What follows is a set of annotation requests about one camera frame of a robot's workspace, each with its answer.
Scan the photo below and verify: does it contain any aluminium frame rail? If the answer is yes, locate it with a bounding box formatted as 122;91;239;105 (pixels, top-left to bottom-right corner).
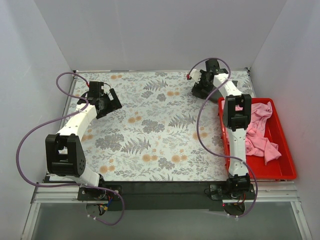
21;183;79;240

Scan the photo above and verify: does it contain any red plastic bin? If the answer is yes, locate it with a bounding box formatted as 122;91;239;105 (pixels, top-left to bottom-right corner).
217;97;298;181

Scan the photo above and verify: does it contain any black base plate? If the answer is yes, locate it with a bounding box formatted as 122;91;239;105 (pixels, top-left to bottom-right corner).
77;181;257;212

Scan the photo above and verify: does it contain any floral table mat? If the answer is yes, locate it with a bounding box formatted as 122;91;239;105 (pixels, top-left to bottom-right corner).
49;71;253;182

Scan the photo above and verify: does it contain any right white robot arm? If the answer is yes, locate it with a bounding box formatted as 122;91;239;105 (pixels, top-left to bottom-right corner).
186;57;252;199

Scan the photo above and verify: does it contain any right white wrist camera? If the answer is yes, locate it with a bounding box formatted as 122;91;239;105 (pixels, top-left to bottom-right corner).
186;68;202;83

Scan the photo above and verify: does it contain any pink t shirt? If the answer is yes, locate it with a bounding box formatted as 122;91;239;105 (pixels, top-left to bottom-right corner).
245;101;282;165

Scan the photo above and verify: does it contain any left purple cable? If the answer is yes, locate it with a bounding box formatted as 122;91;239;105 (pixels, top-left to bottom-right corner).
15;71;126;226

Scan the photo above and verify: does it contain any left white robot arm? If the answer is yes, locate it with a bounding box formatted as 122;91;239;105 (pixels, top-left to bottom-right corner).
45;81;122;200

